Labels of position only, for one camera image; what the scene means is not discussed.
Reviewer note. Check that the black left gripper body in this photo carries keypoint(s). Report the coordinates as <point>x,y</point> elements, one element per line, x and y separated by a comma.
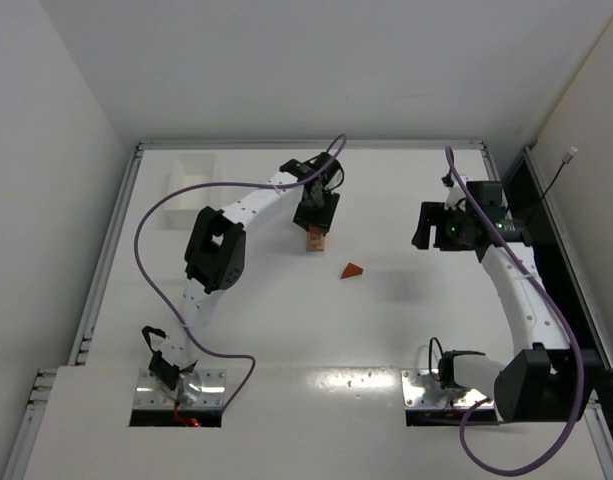
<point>315,216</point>

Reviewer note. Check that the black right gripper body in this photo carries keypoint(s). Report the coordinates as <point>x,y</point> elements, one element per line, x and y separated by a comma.
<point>431,225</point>

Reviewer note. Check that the light wooden long block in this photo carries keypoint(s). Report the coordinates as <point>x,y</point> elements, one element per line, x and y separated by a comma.
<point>314,243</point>

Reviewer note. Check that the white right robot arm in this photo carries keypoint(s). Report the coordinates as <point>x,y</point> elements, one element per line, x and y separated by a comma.
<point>546,380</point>

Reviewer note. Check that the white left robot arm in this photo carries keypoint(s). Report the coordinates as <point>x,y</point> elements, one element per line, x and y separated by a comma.
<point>215,254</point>

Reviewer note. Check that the red-brown wooden triangle block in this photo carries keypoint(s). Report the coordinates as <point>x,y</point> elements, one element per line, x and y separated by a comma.
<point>351,270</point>

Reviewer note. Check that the white plastic tray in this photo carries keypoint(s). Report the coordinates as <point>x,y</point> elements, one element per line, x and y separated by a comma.
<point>192,169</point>

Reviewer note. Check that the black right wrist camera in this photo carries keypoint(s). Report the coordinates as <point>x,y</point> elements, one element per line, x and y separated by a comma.
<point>487,194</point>

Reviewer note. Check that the aluminium table edge rail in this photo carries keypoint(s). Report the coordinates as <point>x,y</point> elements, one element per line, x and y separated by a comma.
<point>501,170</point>

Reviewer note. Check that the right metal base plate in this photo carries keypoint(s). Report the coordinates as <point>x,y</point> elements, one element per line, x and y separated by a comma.
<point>421,393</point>

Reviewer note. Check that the metal base plate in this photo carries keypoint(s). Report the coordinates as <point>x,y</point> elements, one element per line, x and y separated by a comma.
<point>421,393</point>
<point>200,390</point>

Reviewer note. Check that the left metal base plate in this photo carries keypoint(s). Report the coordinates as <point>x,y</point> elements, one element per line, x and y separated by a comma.
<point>200,390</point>

